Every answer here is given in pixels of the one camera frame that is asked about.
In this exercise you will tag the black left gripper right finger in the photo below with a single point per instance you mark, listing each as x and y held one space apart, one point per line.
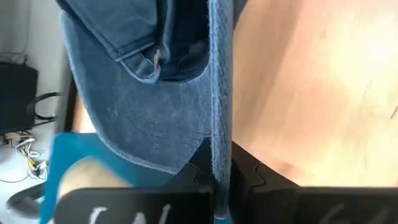
242 174

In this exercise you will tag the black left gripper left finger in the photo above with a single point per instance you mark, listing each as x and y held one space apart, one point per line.
199 171

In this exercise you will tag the blue denim baseball cap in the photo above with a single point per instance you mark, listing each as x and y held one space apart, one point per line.
149 124

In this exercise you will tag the blue plastic tray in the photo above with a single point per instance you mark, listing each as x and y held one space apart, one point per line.
77 146

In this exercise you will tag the black box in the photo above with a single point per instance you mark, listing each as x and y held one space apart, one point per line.
15 96

